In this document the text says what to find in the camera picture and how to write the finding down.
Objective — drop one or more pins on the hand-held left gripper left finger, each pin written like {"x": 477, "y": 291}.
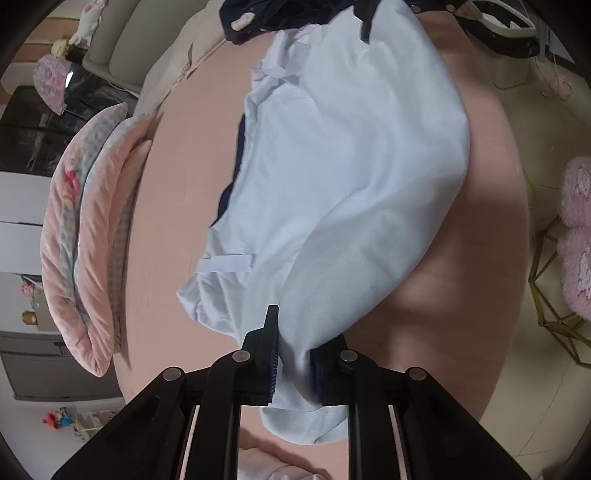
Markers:
{"x": 272, "y": 364}

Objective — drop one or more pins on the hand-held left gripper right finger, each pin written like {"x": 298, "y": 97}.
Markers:
{"x": 316, "y": 374}

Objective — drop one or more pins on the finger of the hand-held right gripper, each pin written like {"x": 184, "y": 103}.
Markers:
{"x": 418, "y": 7}

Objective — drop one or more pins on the navy blue pants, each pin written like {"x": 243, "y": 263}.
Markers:
{"x": 277, "y": 14}

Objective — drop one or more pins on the white shirt with navy trim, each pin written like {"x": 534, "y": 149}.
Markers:
{"x": 360, "y": 161}

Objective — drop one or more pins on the trash bin with black bag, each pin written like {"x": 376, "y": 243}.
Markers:
{"x": 503, "y": 41}

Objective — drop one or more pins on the white garment at left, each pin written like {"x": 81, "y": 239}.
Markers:
{"x": 277, "y": 466}

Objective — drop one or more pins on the small pink charm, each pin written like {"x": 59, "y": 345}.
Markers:
{"x": 561, "y": 86}

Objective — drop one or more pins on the pink printed garment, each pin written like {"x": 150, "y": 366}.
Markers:
{"x": 242, "y": 21}

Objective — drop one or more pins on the white shelf rack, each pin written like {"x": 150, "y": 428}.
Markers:
{"x": 90, "y": 422}

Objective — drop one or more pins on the grey door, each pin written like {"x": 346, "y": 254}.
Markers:
{"x": 55, "y": 369}

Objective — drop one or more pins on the red and blue plush toys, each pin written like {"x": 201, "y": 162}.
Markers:
{"x": 57, "y": 417}

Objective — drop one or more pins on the pink patterned quilt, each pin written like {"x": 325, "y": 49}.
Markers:
{"x": 92, "y": 230}

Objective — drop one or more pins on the pink fluffy cushion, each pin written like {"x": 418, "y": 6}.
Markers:
{"x": 577, "y": 272}
{"x": 577, "y": 194}

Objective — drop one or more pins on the yellow toy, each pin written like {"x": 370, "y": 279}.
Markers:
{"x": 30, "y": 317}

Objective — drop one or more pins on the beige checked pillow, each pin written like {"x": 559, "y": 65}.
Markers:
{"x": 175, "y": 60}

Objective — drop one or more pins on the pink doll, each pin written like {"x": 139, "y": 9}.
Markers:
{"x": 28, "y": 289}

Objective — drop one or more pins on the white wardrobe door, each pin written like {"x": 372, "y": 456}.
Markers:
{"x": 23, "y": 221}

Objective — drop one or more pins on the grey padded headboard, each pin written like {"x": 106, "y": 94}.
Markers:
{"x": 124, "y": 46}

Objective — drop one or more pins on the white rabbit plush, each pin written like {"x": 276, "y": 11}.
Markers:
{"x": 87, "y": 21}

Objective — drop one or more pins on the dark glass wardrobe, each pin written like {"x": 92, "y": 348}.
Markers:
{"x": 37, "y": 124}

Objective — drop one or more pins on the cream plush toy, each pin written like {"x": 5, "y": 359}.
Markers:
{"x": 60, "y": 46}

